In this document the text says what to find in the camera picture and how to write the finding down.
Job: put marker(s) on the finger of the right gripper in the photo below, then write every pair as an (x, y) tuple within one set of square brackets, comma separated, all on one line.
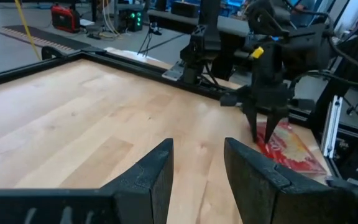
[(252, 121), (273, 116)]

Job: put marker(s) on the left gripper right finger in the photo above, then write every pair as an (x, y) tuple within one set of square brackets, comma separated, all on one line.
[(259, 193)]

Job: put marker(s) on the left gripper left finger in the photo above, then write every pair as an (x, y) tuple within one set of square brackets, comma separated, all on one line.
[(148, 186)]

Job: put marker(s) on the red Orville popcorn bag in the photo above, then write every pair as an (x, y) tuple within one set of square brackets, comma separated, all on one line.
[(291, 149)]

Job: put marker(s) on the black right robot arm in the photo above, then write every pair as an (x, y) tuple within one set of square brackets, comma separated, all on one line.
[(204, 40)]

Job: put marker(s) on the yellow tape tag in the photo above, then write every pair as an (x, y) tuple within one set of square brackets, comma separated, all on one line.
[(257, 52)]

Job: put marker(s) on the silver aluminium extrusion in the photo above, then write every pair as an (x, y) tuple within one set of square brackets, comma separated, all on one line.
[(331, 124)]

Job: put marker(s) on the silver mounting plate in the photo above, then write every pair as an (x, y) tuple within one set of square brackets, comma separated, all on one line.
[(174, 71)]

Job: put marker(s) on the black box green lights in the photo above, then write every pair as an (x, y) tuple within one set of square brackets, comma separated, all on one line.
[(132, 18)]

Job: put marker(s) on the black striped floor mat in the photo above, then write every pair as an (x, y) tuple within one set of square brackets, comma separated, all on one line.
[(51, 39)]

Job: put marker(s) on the red black toolbox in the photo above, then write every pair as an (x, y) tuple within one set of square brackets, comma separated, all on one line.
[(64, 17)]

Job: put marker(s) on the black aluminium table frame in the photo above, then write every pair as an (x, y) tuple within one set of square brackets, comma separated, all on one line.
[(26, 71)]

